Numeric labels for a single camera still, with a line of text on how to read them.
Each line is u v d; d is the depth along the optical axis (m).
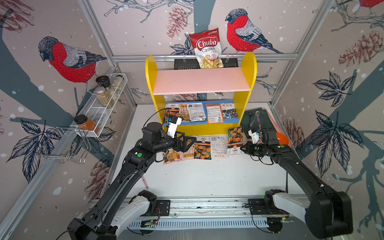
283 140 0.94
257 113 1.14
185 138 0.59
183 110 0.98
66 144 0.57
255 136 0.78
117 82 0.85
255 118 1.10
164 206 0.73
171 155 0.92
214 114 0.95
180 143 0.60
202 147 0.96
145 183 0.82
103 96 0.71
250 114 1.14
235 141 0.88
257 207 0.72
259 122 1.08
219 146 0.96
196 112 0.95
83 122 0.59
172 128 0.60
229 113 0.95
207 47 0.82
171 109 0.98
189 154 0.93
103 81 0.73
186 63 0.93
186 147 0.59
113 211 0.41
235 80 0.77
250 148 0.73
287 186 0.79
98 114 0.74
